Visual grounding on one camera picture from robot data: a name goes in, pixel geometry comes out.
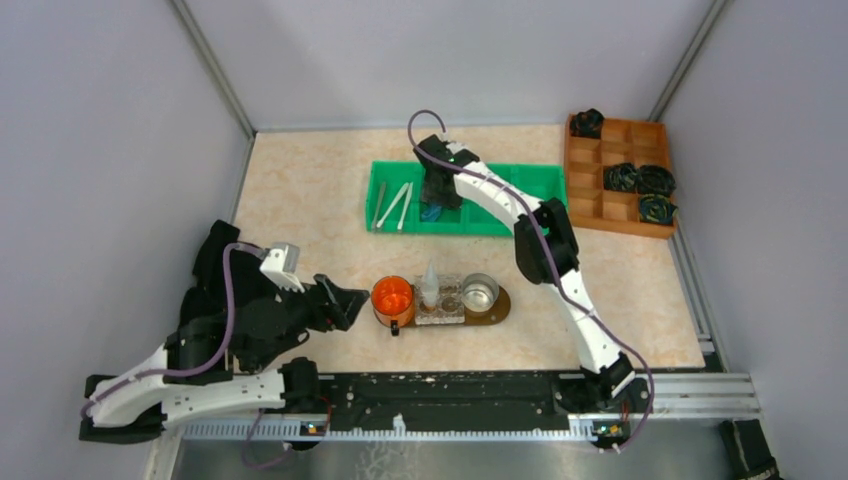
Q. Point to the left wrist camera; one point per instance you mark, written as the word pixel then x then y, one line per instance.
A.
pixel 279 266

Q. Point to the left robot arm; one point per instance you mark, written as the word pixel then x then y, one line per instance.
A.
pixel 222 363

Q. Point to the brown oval wooden tray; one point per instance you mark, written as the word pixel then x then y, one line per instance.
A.
pixel 495 315

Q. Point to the wooden compartment box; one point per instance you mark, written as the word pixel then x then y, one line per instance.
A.
pixel 590 205

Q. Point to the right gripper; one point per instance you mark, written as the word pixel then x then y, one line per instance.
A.
pixel 438 192

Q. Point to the orange mug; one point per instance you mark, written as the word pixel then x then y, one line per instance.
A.
pixel 394 304

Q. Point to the white toothpaste tube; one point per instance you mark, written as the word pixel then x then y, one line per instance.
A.
pixel 429 287

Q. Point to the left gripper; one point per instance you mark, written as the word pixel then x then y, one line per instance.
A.
pixel 325 301

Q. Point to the clear glass cup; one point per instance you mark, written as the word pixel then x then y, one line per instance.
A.
pixel 447 309

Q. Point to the grey toothbrush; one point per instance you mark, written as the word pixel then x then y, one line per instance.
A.
pixel 377 210

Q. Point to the steel cup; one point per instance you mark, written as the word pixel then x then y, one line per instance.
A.
pixel 479 292

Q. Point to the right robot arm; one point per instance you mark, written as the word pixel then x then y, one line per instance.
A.
pixel 546 253

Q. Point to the blue toothpaste tube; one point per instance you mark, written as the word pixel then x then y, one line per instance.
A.
pixel 431 213

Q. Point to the rolled dark sock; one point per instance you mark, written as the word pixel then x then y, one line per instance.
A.
pixel 620 177
pixel 655 180
pixel 587 124
pixel 657 209

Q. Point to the white toothbrush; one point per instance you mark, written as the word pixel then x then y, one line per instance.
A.
pixel 406 204
pixel 400 195

